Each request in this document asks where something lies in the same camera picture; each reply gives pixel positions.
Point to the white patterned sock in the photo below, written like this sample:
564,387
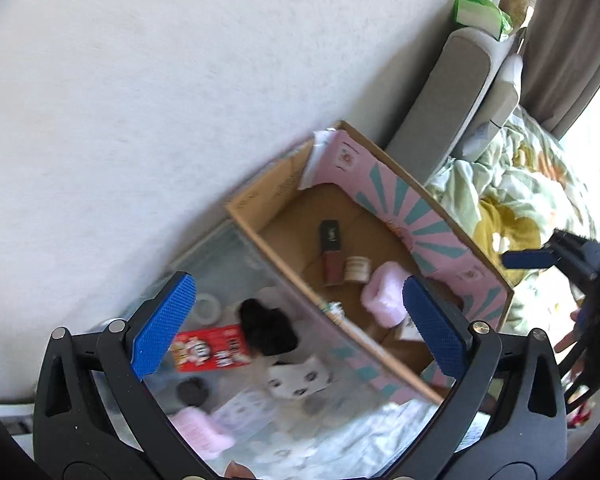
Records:
295,379

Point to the black round jar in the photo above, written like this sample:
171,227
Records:
192,393

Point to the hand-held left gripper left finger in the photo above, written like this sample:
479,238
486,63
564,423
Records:
164,327

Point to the clear tape roll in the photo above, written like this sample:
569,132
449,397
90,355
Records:
206,308

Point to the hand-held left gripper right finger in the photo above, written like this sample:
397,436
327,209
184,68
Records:
436,330

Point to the grey brown curtain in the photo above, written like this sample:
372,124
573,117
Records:
570,35

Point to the red milk carton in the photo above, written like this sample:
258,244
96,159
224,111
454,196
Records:
210,350

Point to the pale patterned packet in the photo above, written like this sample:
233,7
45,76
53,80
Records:
242,410

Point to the black fuzzy sock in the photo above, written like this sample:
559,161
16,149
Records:
267,330

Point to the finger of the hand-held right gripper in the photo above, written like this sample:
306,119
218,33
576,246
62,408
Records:
527,259

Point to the pink fuzzy sock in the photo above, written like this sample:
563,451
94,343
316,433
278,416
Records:
200,432
384,295

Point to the dark red lip gloss tube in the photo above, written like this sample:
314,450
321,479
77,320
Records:
330,242

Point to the floral blanket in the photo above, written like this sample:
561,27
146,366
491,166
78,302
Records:
535,185

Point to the small cream jar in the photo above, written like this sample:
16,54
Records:
357,269

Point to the person's right hand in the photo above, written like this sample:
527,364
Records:
572,332

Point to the green tissue pack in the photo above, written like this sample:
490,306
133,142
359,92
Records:
480,12

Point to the yellow cloth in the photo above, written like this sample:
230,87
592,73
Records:
502,222

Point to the pink printed cardboard box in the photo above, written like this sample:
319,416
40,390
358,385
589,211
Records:
280,195

